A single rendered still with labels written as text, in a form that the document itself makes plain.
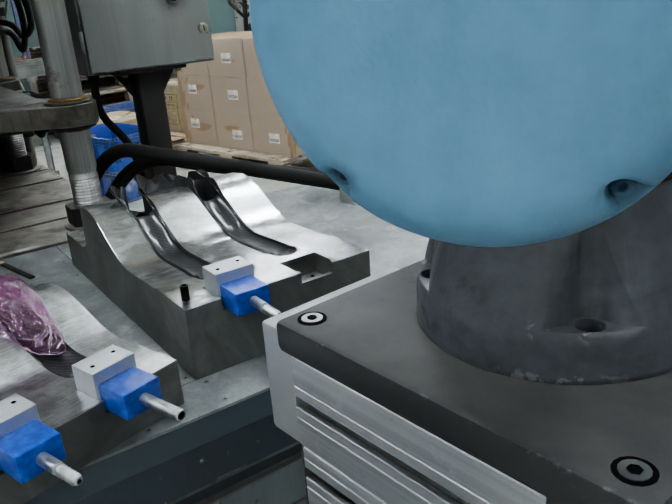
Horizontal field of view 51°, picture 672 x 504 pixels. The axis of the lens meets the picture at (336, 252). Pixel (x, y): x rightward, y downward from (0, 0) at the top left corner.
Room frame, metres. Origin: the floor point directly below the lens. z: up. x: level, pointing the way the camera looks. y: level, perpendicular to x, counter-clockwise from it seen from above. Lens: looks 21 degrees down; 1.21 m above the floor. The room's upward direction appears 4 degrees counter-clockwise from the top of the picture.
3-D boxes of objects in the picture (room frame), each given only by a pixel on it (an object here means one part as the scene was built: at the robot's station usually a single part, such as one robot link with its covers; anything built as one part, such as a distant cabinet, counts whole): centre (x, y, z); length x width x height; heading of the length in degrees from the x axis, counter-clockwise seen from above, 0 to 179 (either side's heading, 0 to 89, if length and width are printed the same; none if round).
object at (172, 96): (6.21, 1.21, 0.34); 0.63 x 0.45 x 0.40; 43
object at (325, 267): (0.82, 0.04, 0.87); 0.05 x 0.05 x 0.04; 34
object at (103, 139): (4.66, 1.44, 0.32); 0.60 x 0.41 x 0.22; 49
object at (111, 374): (0.59, 0.20, 0.86); 0.13 x 0.05 x 0.05; 51
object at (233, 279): (0.73, 0.10, 0.89); 0.13 x 0.05 x 0.05; 34
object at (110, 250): (0.99, 0.20, 0.87); 0.50 x 0.26 x 0.14; 34
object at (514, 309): (0.34, -0.12, 1.09); 0.15 x 0.15 x 0.10
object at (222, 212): (0.97, 0.20, 0.92); 0.35 x 0.16 x 0.09; 34
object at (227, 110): (5.31, 0.47, 0.47); 1.22 x 0.80 x 0.94; 47
